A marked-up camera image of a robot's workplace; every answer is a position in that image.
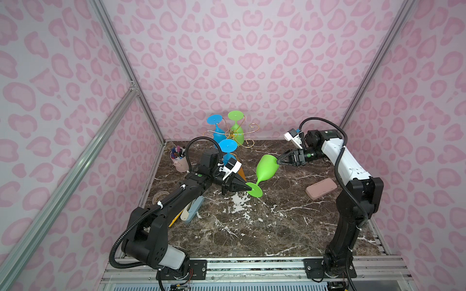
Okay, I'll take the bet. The blue white stapler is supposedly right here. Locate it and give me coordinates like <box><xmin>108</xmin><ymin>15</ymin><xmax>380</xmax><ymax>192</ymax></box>
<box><xmin>180</xmin><ymin>196</ymin><xmax>205</xmax><ymax>224</ymax></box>

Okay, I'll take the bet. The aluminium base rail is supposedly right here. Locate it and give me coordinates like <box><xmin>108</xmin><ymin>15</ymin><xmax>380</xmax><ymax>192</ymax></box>
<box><xmin>98</xmin><ymin>254</ymin><xmax>416</xmax><ymax>291</ymax></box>

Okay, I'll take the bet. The green wine glass back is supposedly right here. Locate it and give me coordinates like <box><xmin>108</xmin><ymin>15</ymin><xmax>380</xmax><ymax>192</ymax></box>
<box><xmin>228</xmin><ymin>110</ymin><xmax>245</xmax><ymax>146</ymax></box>

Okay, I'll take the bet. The yellow calculator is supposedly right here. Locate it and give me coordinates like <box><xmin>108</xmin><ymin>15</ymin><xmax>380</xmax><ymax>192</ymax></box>
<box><xmin>169</xmin><ymin>211</ymin><xmax>183</xmax><ymax>228</ymax></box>

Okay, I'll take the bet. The green wine glass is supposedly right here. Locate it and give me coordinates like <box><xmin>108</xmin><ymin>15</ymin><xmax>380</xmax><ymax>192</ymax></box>
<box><xmin>246</xmin><ymin>155</ymin><xmax>279</xmax><ymax>198</ymax></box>
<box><xmin>228</xmin><ymin>110</ymin><xmax>245</xmax><ymax>146</ymax></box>

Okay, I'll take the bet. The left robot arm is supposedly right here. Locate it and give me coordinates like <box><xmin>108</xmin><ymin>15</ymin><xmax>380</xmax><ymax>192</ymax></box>
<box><xmin>109</xmin><ymin>137</ymin><xmax>251</xmax><ymax>277</ymax></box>

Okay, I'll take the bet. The wooden rack base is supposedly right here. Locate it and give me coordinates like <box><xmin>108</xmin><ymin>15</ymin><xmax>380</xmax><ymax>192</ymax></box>
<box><xmin>233</xmin><ymin>154</ymin><xmax>247</xmax><ymax>181</ymax></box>

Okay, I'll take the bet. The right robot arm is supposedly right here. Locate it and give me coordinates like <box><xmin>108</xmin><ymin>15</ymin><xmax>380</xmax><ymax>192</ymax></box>
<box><xmin>277</xmin><ymin>118</ymin><xmax>384</xmax><ymax>278</ymax></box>

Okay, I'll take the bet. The blue wine glass front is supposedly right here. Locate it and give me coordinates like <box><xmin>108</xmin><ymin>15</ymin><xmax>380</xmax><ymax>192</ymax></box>
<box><xmin>219</xmin><ymin>139</ymin><xmax>238</xmax><ymax>165</ymax></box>

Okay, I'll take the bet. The blue wine glass back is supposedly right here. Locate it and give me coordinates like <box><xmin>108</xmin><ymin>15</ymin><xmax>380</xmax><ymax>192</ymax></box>
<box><xmin>206</xmin><ymin>115</ymin><xmax>226</xmax><ymax>144</ymax></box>

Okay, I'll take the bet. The gold wire glass rack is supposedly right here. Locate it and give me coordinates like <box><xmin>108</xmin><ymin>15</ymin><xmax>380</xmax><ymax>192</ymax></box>
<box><xmin>204</xmin><ymin>122</ymin><xmax>260</xmax><ymax>149</ymax></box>

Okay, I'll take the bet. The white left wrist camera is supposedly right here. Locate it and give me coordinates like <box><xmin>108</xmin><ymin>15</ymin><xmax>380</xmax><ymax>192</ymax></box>
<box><xmin>220</xmin><ymin>158</ymin><xmax>242</xmax><ymax>181</ymax></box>

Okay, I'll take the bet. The pink metal pen bucket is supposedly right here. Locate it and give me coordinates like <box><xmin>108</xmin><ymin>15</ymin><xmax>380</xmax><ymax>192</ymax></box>
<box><xmin>169</xmin><ymin>145</ymin><xmax>189</xmax><ymax>172</ymax></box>

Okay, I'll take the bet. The blue wine glass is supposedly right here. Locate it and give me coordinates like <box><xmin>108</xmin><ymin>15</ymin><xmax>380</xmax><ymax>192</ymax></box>
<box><xmin>206</xmin><ymin>115</ymin><xmax>226</xmax><ymax>144</ymax></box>
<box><xmin>219</xmin><ymin>139</ymin><xmax>238</xmax><ymax>165</ymax></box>

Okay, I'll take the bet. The pink case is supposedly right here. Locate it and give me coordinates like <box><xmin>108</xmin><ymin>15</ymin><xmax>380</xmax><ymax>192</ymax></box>
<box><xmin>306</xmin><ymin>178</ymin><xmax>337</xmax><ymax>200</ymax></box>

